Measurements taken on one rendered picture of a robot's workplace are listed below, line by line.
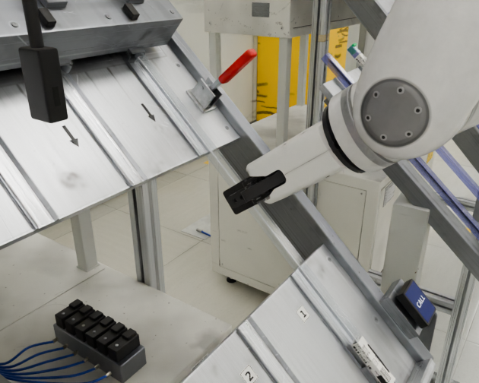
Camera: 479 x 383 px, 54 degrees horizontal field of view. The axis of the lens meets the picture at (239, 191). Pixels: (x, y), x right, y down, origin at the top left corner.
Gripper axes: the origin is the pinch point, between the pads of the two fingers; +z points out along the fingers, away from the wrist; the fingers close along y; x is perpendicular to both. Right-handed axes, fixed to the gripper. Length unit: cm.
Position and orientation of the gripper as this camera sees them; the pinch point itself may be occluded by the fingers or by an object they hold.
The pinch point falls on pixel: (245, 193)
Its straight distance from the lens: 55.7
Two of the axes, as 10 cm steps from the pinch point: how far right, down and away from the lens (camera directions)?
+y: -5.7, 3.4, -7.5
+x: 5.0, 8.6, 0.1
